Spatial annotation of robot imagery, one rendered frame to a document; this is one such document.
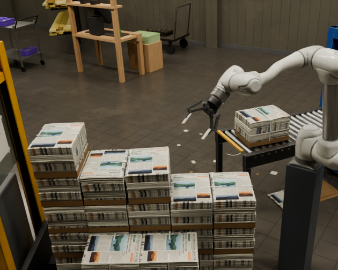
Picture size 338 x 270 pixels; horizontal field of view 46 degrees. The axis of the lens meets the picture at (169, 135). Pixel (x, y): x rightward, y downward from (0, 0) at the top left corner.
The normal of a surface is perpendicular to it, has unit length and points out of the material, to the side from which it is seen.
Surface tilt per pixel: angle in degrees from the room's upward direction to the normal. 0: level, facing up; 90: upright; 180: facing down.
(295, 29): 90
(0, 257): 90
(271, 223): 0
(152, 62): 90
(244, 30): 90
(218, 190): 1
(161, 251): 0
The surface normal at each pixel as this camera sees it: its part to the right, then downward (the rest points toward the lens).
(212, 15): -0.59, 0.39
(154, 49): 0.76, 0.26
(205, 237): -0.02, 0.44
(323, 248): -0.06, -0.89
